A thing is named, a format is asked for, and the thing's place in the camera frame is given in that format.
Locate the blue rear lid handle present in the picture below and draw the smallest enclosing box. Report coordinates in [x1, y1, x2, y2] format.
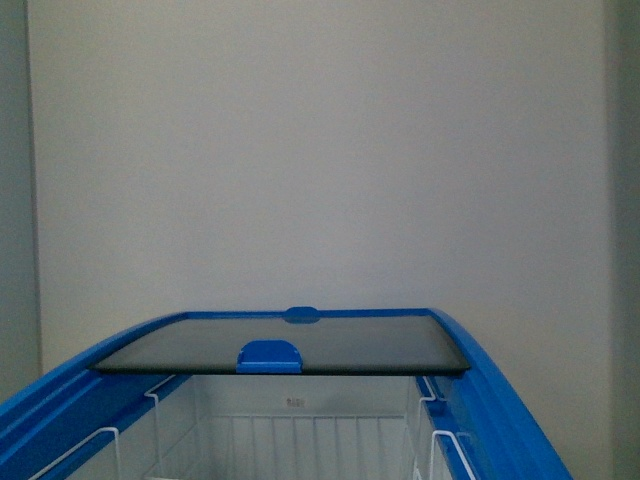
[282, 306, 321, 324]

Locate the white chest freezer blue rim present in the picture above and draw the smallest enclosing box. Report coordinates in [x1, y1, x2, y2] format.
[1, 309, 569, 479]

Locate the dark glass sliding lid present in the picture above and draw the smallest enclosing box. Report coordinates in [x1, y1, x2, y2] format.
[93, 316, 470, 376]

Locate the white wire freezer basket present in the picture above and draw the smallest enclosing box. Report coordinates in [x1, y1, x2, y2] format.
[32, 375, 478, 479]

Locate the blue lid handle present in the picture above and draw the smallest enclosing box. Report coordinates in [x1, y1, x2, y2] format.
[236, 339, 303, 374]
[282, 306, 321, 324]

